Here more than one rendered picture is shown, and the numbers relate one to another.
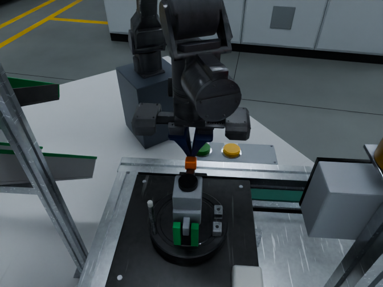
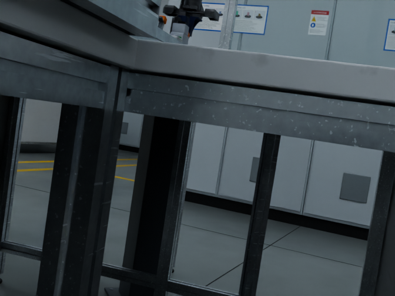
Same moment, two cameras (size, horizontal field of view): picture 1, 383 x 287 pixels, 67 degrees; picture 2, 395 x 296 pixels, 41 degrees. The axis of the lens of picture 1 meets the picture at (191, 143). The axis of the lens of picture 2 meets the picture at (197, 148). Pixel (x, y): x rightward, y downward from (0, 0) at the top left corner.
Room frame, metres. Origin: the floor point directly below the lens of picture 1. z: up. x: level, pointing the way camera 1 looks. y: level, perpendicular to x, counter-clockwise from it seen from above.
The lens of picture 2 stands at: (-1.37, -0.42, 0.79)
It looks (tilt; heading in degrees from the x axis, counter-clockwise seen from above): 3 degrees down; 11
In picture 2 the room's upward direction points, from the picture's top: 9 degrees clockwise
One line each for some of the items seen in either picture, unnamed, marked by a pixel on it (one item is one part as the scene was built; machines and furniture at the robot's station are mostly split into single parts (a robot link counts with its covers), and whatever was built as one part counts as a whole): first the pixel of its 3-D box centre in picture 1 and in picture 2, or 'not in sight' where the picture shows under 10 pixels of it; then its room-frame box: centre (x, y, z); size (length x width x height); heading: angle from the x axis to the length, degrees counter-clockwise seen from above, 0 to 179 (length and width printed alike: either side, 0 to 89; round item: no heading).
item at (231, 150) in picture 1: (231, 151); not in sight; (0.51, -0.09, 0.96); 0.04 x 0.04 x 0.02
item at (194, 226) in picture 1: (194, 234); not in sight; (0.25, -0.01, 1.01); 0.01 x 0.01 x 0.05; 86
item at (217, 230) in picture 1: (216, 229); not in sight; (0.27, -0.04, 1.00); 0.02 x 0.01 x 0.02; 176
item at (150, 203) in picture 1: (152, 218); not in sight; (0.27, 0.06, 1.03); 0.01 x 0.01 x 0.08
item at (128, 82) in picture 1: (152, 102); not in sight; (0.72, 0.11, 0.96); 0.14 x 0.14 x 0.20; 33
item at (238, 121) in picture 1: (191, 105); (192, 4); (0.38, 0.00, 1.17); 0.19 x 0.06 x 0.08; 86
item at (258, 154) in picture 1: (230, 160); not in sight; (0.51, -0.09, 0.93); 0.21 x 0.07 x 0.06; 86
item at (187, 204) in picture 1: (187, 200); (179, 32); (0.29, 0.01, 1.06); 0.08 x 0.04 x 0.07; 176
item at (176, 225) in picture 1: (177, 233); not in sight; (0.26, 0.02, 1.01); 0.01 x 0.01 x 0.05; 86
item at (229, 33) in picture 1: (204, 57); not in sight; (0.34, -0.02, 1.27); 0.12 x 0.08 x 0.11; 19
